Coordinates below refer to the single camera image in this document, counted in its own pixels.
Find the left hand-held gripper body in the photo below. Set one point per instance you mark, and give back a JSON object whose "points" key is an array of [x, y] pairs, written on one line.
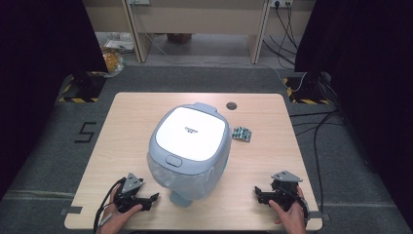
{"points": [[130, 188]]}

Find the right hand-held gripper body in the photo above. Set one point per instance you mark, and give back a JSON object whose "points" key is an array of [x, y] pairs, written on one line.
{"points": [[285, 190]]}

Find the blister pack of pills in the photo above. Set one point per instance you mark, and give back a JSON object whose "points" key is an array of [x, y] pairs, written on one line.
{"points": [[241, 134]]}

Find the grey bin with white lid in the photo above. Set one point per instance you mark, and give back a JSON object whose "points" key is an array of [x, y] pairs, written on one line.
{"points": [[190, 133]]}

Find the person's right hand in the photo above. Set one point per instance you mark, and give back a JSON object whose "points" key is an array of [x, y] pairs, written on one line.
{"points": [[292, 217]]}

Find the person's left hand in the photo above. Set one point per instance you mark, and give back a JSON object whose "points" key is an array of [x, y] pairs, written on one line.
{"points": [[118, 217]]}

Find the grey tape strip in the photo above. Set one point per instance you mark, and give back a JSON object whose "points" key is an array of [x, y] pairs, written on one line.
{"points": [[321, 216], [72, 210]]}

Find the yellow black hazard tape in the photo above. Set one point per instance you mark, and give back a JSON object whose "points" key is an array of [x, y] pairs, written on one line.
{"points": [[78, 100], [308, 101]]}

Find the black stand base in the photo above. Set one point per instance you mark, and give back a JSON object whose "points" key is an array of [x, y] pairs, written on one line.
{"points": [[308, 86], [86, 85]]}

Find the clear bag with yellow contents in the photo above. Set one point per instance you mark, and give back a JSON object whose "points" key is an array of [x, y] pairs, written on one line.
{"points": [[113, 61]]}

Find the black curtain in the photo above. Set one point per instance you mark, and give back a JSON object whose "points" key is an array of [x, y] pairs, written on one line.
{"points": [[35, 81], [370, 81]]}

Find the beige desk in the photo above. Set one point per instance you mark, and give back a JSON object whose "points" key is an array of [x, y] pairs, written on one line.
{"points": [[195, 19]]}

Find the white wall socket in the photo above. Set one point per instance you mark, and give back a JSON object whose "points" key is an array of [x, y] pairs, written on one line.
{"points": [[281, 3]]}

